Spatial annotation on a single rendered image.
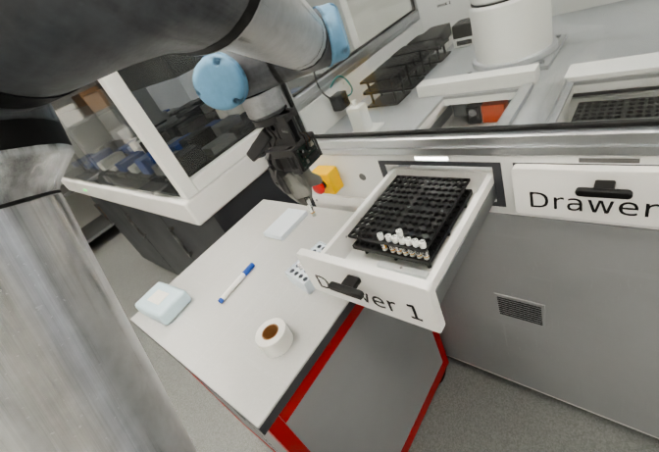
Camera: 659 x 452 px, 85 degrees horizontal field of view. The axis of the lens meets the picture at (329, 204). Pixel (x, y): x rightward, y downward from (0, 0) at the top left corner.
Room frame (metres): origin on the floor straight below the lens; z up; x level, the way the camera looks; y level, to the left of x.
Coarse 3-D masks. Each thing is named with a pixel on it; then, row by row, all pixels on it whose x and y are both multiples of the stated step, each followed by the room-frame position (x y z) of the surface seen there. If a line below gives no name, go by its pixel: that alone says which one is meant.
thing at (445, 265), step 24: (408, 168) 0.76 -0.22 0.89; (432, 168) 0.72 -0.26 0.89; (480, 192) 0.56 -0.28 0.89; (360, 216) 0.68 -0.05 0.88; (480, 216) 0.53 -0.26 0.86; (336, 240) 0.62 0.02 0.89; (456, 240) 0.47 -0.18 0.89; (408, 264) 0.52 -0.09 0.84; (432, 264) 0.49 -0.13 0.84; (456, 264) 0.45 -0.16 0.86
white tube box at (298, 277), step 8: (312, 248) 0.76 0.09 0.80; (320, 248) 0.75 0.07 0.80; (296, 264) 0.73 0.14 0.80; (288, 272) 0.71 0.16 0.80; (296, 272) 0.70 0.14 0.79; (304, 272) 0.69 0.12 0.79; (296, 280) 0.67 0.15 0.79; (304, 280) 0.67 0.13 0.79; (304, 288) 0.65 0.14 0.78; (312, 288) 0.65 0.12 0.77
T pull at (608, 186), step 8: (600, 184) 0.43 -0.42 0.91; (608, 184) 0.42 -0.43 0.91; (576, 192) 0.44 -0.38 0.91; (584, 192) 0.43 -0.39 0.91; (592, 192) 0.42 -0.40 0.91; (600, 192) 0.41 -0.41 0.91; (608, 192) 0.40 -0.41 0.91; (616, 192) 0.40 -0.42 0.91; (624, 192) 0.39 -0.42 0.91; (632, 192) 0.39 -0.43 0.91
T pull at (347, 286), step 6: (348, 276) 0.48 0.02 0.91; (354, 276) 0.47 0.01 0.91; (330, 282) 0.48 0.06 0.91; (336, 282) 0.47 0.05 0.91; (342, 282) 0.47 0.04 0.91; (348, 282) 0.46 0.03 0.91; (354, 282) 0.46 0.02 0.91; (360, 282) 0.46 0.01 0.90; (330, 288) 0.48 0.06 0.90; (336, 288) 0.46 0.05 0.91; (342, 288) 0.46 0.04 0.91; (348, 288) 0.45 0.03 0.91; (354, 288) 0.44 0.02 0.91; (348, 294) 0.44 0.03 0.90; (354, 294) 0.43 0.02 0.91; (360, 294) 0.43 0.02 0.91
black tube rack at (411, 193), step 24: (384, 192) 0.70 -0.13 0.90; (408, 192) 0.66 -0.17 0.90; (432, 192) 0.62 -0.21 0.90; (456, 192) 0.59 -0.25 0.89; (384, 216) 0.61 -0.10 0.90; (408, 216) 0.58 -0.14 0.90; (432, 216) 0.55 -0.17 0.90; (456, 216) 0.55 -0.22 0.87; (360, 240) 0.60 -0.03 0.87; (432, 240) 0.49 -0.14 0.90
